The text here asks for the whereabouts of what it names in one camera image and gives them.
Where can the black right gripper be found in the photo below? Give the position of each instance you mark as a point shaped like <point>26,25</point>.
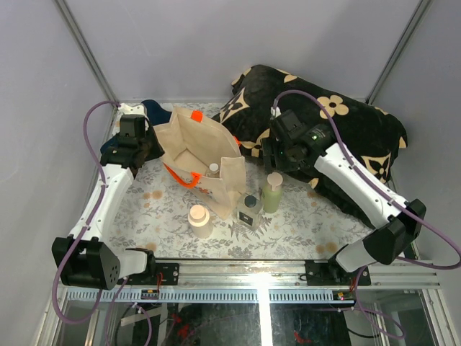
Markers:
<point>270,145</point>

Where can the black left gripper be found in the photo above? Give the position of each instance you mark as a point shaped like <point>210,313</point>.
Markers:
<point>146,128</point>

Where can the green lotion pump bottle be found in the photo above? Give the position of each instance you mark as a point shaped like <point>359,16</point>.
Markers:
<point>272,192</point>

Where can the beige canvas tote bag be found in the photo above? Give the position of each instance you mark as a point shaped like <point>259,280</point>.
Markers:
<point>191,142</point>

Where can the small clear white-capped bottle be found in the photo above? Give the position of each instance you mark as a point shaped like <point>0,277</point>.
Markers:
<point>213,171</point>

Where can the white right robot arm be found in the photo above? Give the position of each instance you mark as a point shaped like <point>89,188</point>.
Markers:
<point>393,217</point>

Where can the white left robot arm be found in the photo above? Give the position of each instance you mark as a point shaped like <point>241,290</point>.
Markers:
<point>84,258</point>

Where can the dark blue cloth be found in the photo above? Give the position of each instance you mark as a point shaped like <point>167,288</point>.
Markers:
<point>156,115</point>

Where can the floral patterned table mat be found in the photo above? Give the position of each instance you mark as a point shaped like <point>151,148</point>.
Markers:
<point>153,215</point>

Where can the square glass perfume bottle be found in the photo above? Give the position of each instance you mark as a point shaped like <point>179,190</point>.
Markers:
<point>248,211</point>

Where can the peach cylindrical bottle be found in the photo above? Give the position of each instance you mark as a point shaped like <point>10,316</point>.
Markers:
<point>199,221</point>

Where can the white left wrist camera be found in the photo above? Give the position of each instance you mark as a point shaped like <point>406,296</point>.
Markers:
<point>129,109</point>

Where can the aluminium mounting rail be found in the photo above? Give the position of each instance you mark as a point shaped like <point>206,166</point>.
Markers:
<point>196,273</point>

